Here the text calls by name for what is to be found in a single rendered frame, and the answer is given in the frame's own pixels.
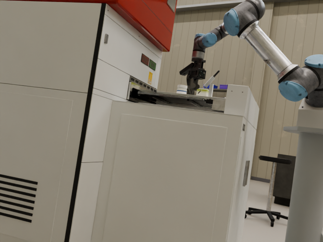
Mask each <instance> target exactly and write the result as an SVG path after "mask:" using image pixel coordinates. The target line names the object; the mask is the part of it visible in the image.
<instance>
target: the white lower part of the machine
mask: <svg viewBox="0 0 323 242"><path fill-rule="evenodd" d="M111 109H112V100H111V99H108V98H104V97H101V96H98V95H95V94H92V93H80V92H72V91H64V90H55V89H47V88H39V87H30V86H22V85H11V84H2V83H0V242H91V237H92V231H93V224H94V218H95V212H96V206H97V199H98V193H99V184H100V178H101V172H102V165H103V159H104V153H105V146H106V140H107V134H108V127H109V121H110V115H111Z"/></svg>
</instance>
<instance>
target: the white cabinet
mask: <svg viewBox="0 0 323 242"><path fill-rule="evenodd" d="M255 137H256V130H255V129H254V128H253V127H252V126H251V124H250V123H249V122H248V121H247V120H246V119H245V118H244V117H241V116H233V115H225V114H217V113H209V112H201V111H193V110H185V109H174V108H166V107H158V106H150V105H142V104H134V103H126V102H118V101H112V109H111V115H110V121H109V127H108V134H107V140H106V146H105V153H104V159H103V165H102V172H101V178H100V184H99V193H98V199H97V206H96V212H95V218H94V224H93V231H92V237H91V242H240V241H241V239H242V234H243V227H244V220H245V212H246V205H247V198H248V189H249V181H250V175H251V167H252V160H253V153H254V146H255Z"/></svg>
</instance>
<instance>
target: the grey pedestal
mask: <svg viewBox="0 0 323 242"><path fill-rule="evenodd" d="M283 130H284V131H286V132H289V133H297V134H299V137H298V147H297V155H296V162H295V169H294V177H293V184H292V192H291V199H290V206H289V213H288V221H287V229H286V238H285V242H323V234H322V231H323V129H319V128H310V127H300V126H287V127H284V128H283Z"/></svg>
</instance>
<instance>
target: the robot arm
mask: <svg viewBox="0 0 323 242"><path fill-rule="evenodd" d="M264 13H265V4H264V2H263V1H262V0H245V1H244V2H242V3H241V4H239V5H237V6H236V7H234V8H232V9H230V11H228V12H227V13H226V14H225V15H224V22H223V23H222V24H221V25H219V26H218V27H216V28H215V29H213V30H211V31H210V32H208V33H207V34H201V33H199V34H196V35H195V38H194V46H193V52H192V62H194V63H190V64H189V65H188V66H186V67H185V68H184V69H182V70H181V71H180V72H179V73H180V75H183V76H186V75H187V77H186V82H187V87H188V90H189V92H190V94H193V92H194V90H196V89H199V88H200V85H198V80H202V79H205V76H206V70H205V69H204V68H203V64H204V63H205V62H206V61H205V60H204V55H205V49H206V48H208V47H212V46H213V45H215V44H216V43H217V42H218V41H220V40H221V39H223V38H224V37H226V36H227V35H231V36H238V37H239V38H240V39H245V40H246V41H247V42H248V43H249V45H250V46H251V47H252V48H253V49H254V50H255V51H256V53H257V54H258V55H259V56H260V57H261V58H262V59H263V61H264V62H265V63H266V64H267V65H268V66H269V67H270V69H271V70H272V71H273V72H274V73H275V74H276V75H277V77H278V78H277V81H278V83H279V87H278V89H279V90H280V93H281V95H282V96H283V97H284V98H286V99H287V100H290V101H293V102H297V101H300V100H302V99H303V98H305V101H306V103H307V104H308V105H310V106H312V107H317V108H323V55H322V54H317V55H311V56H308V57H307V58H306V59H305V61H304V64H305V65H304V66H303V67H302V68H300V67H299V66H298V65H295V64H292V63H291V62H290V61H289V60H288V58H287V57H286V56H285V55H284V54H283V53H282V52H281V51H280V49H279V48H278V47H277V46H276V45H275V44H274V43H273V42H272V41H271V40H270V39H269V38H268V36H267V35H266V34H265V33H264V32H263V31H262V30H261V29H260V27H259V21H258V20H260V19H261V18H262V17H263V15H264Z"/></svg>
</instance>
